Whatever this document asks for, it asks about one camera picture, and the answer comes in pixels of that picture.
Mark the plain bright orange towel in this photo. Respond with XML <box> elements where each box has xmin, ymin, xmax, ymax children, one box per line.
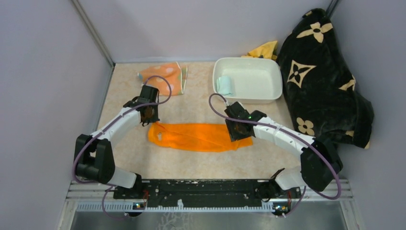
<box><xmin>147</xmin><ymin>122</ymin><xmax>253</xmax><ymax>152</ymax></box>

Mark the orange polka dot towel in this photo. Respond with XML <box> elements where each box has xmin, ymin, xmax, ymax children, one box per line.
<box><xmin>137</xmin><ymin>62</ymin><xmax>188</xmax><ymax>96</ymax></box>

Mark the light mint green towel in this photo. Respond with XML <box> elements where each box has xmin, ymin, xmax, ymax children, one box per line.
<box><xmin>216</xmin><ymin>76</ymin><xmax>234</xmax><ymax>97</ymax></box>

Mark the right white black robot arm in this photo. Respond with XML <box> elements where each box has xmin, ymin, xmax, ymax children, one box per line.
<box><xmin>225</xmin><ymin>102</ymin><xmax>343</xmax><ymax>197</ymax></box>

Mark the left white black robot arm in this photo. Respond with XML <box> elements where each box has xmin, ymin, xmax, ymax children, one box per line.
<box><xmin>71</xmin><ymin>85</ymin><xmax>159</xmax><ymax>198</ymax></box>

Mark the white plastic bin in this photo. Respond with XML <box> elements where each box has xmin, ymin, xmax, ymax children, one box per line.
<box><xmin>213</xmin><ymin>57</ymin><xmax>282</xmax><ymax>104</ymax></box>

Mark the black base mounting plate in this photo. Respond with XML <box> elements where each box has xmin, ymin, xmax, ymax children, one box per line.
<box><xmin>113</xmin><ymin>179</ymin><xmax>302</xmax><ymax>208</ymax></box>

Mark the yellow towel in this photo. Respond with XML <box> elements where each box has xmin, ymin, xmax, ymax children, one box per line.
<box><xmin>241</xmin><ymin>41</ymin><xmax>278</xmax><ymax>61</ymax></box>

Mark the black floral blanket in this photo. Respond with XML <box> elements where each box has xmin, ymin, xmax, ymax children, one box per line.
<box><xmin>276</xmin><ymin>8</ymin><xmax>374</xmax><ymax>149</ymax></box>

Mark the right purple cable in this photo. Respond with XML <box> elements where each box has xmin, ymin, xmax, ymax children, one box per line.
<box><xmin>208</xmin><ymin>93</ymin><xmax>342</xmax><ymax>218</ymax></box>

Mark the aluminium frame rail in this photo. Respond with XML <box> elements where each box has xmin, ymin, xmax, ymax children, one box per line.
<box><xmin>58</xmin><ymin>179</ymin><xmax>365</xmax><ymax>230</ymax></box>

